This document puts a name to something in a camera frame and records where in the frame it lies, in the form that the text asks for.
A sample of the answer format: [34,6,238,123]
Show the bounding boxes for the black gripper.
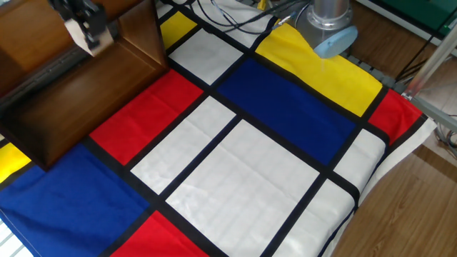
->
[48,0,109,50]

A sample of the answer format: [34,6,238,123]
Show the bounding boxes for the light wooden cube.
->
[64,17,115,57]

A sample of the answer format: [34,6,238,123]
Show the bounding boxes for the brown wooden shelf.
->
[0,0,171,172]

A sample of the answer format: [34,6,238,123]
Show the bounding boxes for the Mondrian pattern tablecloth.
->
[0,0,438,257]

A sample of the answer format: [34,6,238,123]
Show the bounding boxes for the white striped mat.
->
[0,217,35,257]

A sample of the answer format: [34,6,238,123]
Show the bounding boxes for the grey ribbed strip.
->
[342,53,408,94]

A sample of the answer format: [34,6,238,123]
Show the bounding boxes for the green mat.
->
[356,0,457,39]

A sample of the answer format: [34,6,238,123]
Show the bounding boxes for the black floor cables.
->
[394,14,457,83]

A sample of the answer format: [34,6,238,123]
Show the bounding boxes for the aluminium frame post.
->
[403,30,457,101]

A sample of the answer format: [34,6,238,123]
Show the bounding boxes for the aluminium frame bar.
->
[410,96,457,133]

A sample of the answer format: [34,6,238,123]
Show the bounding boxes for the grey cable bunch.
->
[433,114,457,160]

